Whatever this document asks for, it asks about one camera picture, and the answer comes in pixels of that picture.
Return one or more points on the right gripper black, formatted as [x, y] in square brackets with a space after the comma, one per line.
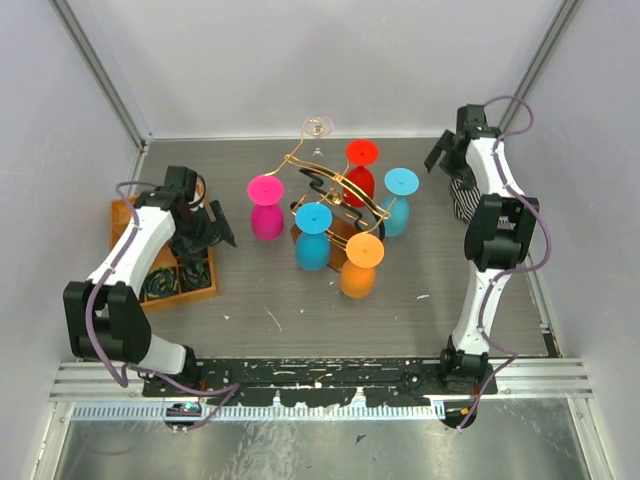
[465, 174]

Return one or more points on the blue wine glass front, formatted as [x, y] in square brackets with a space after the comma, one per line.
[312, 245]

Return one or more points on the aluminium front rail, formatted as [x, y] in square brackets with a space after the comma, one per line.
[95, 396]

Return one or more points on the red wine glass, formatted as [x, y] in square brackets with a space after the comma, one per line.
[361, 154]

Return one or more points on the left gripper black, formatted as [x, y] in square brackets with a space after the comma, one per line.
[212, 235]

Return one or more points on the clear wine glass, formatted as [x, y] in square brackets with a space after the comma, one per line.
[318, 127]

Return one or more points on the wooden compartment tray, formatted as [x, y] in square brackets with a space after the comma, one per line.
[162, 245]

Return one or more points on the orange wine glass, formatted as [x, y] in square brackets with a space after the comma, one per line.
[364, 253]

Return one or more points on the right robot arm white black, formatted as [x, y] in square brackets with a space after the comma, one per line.
[496, 243]

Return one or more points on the rolled dark floral tie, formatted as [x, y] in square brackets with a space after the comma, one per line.
[194, 277]

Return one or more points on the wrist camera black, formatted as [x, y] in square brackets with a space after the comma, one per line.
[472, 123]
[187, 181]

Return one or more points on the pink wine glass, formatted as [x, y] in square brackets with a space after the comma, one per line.
[267, 217]

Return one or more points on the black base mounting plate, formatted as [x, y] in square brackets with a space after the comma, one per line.
[324, 382]

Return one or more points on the rolled green patterned tie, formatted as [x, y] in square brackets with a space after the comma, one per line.
[160, 283]

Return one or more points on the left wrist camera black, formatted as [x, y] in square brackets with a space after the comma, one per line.
[187, 181]

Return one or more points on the gold wire wine glass rack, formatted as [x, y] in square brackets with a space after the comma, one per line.
[352, 210]

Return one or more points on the light blue wine glass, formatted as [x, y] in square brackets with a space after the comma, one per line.
[401, 183]

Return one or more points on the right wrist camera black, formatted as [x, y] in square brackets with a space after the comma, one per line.
[472, 123]

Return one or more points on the striped black white cloth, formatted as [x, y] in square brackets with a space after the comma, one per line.
[465, 200]

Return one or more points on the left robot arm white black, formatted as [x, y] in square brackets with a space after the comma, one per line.
[105, 319]

